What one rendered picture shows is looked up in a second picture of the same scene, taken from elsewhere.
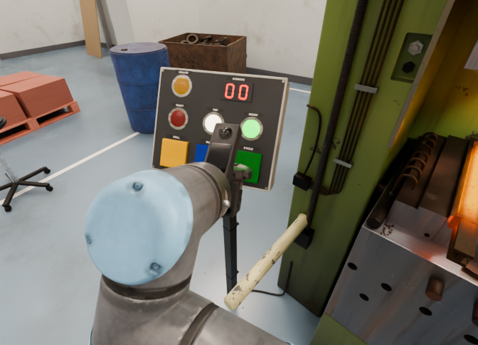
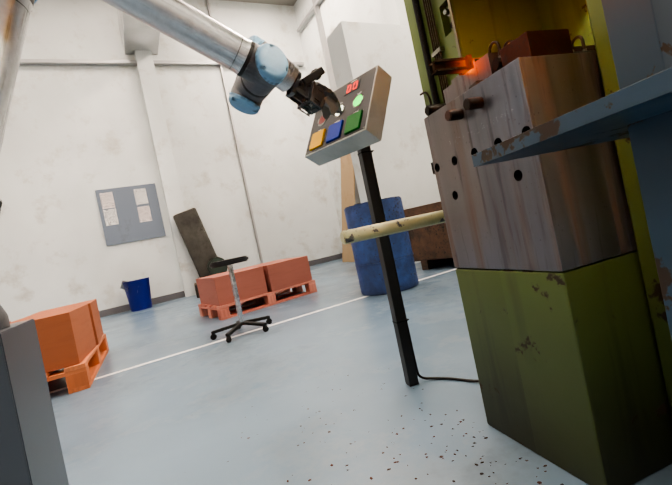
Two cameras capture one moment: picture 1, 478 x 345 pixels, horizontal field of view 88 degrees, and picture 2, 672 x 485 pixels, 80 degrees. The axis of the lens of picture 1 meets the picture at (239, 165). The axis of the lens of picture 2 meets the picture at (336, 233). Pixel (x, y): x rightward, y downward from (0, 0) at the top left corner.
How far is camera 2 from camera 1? 124 cm
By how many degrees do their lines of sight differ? 46
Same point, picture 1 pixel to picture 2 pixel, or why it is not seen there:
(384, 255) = (439, 128)
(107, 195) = not seen: hidden behind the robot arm
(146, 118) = (376, 274)
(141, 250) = not seen: hidden behind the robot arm
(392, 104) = (453, 50)
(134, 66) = (364, 215)
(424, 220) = (457, 87)
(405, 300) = (465, 158)
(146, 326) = not seen: hidden behind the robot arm
